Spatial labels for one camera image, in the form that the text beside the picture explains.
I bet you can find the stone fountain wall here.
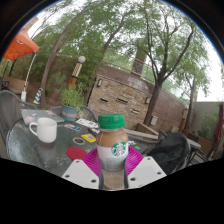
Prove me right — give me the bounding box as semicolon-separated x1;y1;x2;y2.
88;74;151;129

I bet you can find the striped lamp post white globe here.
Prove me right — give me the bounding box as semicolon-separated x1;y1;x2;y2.
68;55;87;89

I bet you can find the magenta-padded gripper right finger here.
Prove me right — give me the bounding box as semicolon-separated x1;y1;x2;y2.
125;146;167;190

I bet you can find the potted green plant teal pot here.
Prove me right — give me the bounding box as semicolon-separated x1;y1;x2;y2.
59;84;85;123

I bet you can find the white ceramic mug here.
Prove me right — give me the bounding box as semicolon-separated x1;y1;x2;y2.
29;117;58;144

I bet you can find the orange canopy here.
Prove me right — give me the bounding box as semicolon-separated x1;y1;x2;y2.
2;29;40;62

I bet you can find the flat round red coaster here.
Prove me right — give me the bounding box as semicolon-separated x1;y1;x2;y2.
65;146;88;161

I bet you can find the coffee drink bottle green cap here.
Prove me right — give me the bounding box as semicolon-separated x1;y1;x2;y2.
95;113;130;191

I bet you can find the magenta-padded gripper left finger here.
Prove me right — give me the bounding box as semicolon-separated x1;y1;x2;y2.
61;148;103;190

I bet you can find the dark laptop with stickers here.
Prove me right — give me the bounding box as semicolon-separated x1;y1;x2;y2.
63;118;149;156

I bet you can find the yellow blue striped cone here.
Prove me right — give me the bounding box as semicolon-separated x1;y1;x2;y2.
33;87;44;105

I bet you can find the grey laptop with stickers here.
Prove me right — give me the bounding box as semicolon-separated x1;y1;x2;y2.
20;108;65;125

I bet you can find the white canopy pole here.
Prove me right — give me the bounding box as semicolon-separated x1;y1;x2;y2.
20;53;38;102

